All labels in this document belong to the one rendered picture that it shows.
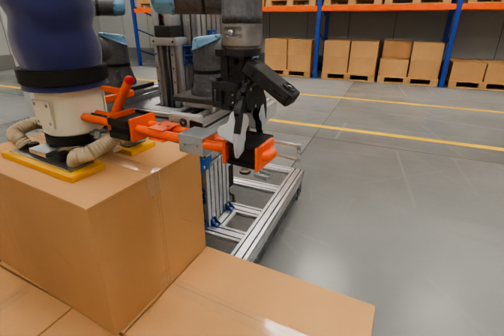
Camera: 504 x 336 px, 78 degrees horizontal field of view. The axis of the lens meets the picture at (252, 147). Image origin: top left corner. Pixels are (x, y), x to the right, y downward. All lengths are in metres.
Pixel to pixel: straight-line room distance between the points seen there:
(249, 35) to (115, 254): 0.61
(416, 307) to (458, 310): 0.20
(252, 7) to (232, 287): 0.82
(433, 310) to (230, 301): 1.18
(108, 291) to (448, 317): 1.56
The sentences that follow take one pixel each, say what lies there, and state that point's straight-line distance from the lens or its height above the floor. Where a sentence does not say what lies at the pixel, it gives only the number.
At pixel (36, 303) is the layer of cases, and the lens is 1.22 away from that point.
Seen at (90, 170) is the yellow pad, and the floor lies 0.96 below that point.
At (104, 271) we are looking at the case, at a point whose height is 0.76.
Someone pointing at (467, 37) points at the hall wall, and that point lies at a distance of 9.15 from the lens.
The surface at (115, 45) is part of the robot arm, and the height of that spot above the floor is 1.22.
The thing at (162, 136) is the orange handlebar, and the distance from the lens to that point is 0.77.
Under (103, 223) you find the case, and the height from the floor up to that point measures 0.89.
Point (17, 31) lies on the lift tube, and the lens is 0.98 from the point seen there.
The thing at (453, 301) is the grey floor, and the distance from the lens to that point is 2.04.
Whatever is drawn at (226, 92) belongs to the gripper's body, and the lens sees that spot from 0.62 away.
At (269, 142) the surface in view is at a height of 1.09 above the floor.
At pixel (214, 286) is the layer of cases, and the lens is 1.09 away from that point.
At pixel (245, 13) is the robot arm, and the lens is 0.59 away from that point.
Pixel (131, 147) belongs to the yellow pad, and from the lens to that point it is 1.03.
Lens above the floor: 1.33
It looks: 22 degrees down
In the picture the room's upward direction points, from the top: straight up
